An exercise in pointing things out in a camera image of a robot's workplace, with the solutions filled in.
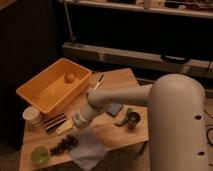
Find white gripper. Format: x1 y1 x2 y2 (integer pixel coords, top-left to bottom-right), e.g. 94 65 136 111
56 104 100 134

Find dark red grape bunch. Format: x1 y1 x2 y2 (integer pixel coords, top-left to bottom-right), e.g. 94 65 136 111
50 135 79 156

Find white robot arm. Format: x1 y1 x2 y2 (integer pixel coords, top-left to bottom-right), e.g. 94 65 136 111
72 74 209 171

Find white paper cup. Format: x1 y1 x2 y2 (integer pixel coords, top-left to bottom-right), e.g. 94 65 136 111
22 106 42 126

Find green plastic cup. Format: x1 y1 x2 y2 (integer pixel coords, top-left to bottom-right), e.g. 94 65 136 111
31 147 50 165

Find small metal cup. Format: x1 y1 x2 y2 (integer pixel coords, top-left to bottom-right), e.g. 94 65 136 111
127 112 141 129

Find black striped block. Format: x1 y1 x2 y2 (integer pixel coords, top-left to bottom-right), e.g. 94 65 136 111
43 113 67 133

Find grey cloth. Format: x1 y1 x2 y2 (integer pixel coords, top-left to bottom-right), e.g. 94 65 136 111
69 128 107 171

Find yellow plastic bin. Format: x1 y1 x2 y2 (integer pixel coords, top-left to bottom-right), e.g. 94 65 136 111
16 58 91 117

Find small orange fruit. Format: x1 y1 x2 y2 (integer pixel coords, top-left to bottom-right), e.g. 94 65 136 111
64 73 75 84

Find blue sponge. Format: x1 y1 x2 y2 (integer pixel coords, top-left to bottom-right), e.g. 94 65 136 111
106 103 123 117

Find green bean pod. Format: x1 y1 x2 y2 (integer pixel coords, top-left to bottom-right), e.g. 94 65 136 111
114 108 133 127

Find metal stand pole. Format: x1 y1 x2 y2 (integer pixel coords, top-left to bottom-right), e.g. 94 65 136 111
63 0 76 46

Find upper wooden shelf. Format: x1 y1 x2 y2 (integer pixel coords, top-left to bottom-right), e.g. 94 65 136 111
56 0 213 20

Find white handled brush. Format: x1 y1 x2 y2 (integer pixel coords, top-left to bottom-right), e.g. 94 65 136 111
87 74 104 93

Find black floor cables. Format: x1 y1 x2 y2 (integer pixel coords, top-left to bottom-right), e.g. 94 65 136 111
203 109 213 148

